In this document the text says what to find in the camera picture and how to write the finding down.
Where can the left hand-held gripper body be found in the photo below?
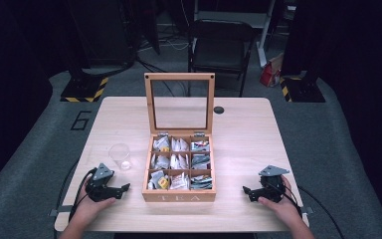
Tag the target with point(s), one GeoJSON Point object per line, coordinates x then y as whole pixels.
{"type": "Point", "coordinates": [98, 190]}

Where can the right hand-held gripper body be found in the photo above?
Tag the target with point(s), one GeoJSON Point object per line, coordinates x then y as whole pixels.
{"type": "Point", "coordinates": [272, 186]}

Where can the person's left hand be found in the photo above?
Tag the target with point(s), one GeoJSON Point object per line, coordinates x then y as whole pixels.
{"type": "Point", "coordinates": [88, 207]}

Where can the person's right hand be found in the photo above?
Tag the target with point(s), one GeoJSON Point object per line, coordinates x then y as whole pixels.
{"type": "Point", "coordinates": [283, 207]}

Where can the clear plastic cup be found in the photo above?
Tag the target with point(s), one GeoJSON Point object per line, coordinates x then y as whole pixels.
{"type": "Point", "coordinates": [121, 157]}

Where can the wooden tea box with lid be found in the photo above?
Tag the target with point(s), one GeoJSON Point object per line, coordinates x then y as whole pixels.
{"type": "Point", "coordinates": [179, 194]}

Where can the assorted tea bag packets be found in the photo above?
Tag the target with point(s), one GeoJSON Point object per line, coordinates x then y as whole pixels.
{"type": "Point", "coordinates": [179, 162]}

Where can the black round table grommet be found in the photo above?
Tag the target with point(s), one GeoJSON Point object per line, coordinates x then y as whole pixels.
{"type": "Point", "coordinates": [219, 110]}

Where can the striped black stand base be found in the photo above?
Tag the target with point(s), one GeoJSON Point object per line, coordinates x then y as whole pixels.
{"type": "Point", "coordinates": [84, 89]}
{"type": "Point", "coordinates": [300, 89]}

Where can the red bag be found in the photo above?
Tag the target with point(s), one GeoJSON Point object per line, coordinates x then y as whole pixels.
{"type": "Point", "coordinates": [271, 73]}

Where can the black folding chair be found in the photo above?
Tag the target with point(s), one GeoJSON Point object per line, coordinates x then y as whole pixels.
{"type": "Point", "coordinates": [220, 49]}

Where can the grey metal table bracket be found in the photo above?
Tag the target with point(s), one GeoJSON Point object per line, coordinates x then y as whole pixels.
{"type": "Point", "coordinates": [307, 210]}
{"type": "Point", "coordinates": [59, 211]}

